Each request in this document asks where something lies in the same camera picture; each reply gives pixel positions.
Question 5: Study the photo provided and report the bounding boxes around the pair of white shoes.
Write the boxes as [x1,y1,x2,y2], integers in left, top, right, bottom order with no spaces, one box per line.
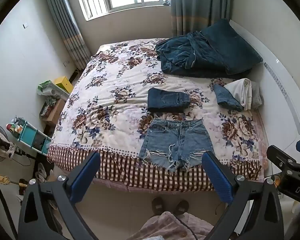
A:
[36,162,53,183]

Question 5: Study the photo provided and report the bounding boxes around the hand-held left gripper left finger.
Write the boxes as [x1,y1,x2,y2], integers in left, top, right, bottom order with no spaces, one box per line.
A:
[18,151,101,240]

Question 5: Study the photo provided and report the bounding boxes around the yellow box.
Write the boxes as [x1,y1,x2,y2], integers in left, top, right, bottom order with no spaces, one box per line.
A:
[53,76,74,93]

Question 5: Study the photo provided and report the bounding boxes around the black cable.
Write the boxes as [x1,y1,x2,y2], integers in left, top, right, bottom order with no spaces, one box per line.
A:
[176,215,198,240]

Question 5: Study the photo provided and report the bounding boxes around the person's brown slipper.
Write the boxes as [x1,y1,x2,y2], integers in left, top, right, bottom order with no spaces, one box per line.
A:
[174,199,190,215]
[151,197,165,215]

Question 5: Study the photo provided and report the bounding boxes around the dark blue pillow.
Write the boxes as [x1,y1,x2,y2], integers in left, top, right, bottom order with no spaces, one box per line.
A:
[201,18,263,75]

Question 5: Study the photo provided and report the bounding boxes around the light blue ripped denim shorts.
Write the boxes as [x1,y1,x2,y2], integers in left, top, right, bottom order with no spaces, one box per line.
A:
[138,119,215,173]

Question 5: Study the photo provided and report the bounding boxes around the small folded blue denim garment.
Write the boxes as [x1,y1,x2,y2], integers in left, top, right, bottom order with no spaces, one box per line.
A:
[213,84,244,112]

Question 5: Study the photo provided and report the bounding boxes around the white standing fan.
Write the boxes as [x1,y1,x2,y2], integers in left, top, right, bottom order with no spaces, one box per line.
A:
[0,123,16,161]

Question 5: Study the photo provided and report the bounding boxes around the green plastic bag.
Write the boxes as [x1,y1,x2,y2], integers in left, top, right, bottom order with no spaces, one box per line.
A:
[37,80,54,96]

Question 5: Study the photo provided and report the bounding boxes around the bed with floral bedspread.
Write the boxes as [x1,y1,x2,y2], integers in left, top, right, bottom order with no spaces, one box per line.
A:
[47,38,263,190]

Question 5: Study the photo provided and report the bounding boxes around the white bed headboard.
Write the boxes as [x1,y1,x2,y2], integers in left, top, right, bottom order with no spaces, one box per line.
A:
[229,19,300,160]

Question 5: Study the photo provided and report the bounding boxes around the person's pink fleece robe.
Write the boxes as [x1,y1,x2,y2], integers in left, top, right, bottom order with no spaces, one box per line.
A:
[138,211,214,240]

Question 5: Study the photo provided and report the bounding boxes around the cardboard box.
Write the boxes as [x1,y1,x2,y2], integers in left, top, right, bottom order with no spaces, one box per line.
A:
[39,97,67,126]

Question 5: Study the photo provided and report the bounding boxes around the folded grey garment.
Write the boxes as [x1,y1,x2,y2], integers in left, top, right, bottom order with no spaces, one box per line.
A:
[250,81,263,109]

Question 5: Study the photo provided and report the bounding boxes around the folded dark blue jeans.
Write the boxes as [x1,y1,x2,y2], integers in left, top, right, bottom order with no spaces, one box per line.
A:
[147,88,191,113]

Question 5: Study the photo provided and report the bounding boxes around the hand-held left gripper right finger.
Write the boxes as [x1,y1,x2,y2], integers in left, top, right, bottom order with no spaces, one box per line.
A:
[201,152,284,240]

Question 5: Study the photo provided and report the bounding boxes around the grey striped curtain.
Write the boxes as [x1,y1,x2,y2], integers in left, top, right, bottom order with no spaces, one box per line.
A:
[42,0,91,71]
[169,0,233,37]

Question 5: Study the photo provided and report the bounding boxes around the teal storage rack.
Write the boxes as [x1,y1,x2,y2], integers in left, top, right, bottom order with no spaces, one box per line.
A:
[13,118,52,155]

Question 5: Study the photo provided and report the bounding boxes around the folded white garment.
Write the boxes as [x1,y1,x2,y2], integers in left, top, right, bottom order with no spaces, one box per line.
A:
[224,78,252,111]

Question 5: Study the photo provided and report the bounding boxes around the dark blue velvet blanket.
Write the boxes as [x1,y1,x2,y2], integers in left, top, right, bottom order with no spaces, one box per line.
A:
[155,31,228,77]

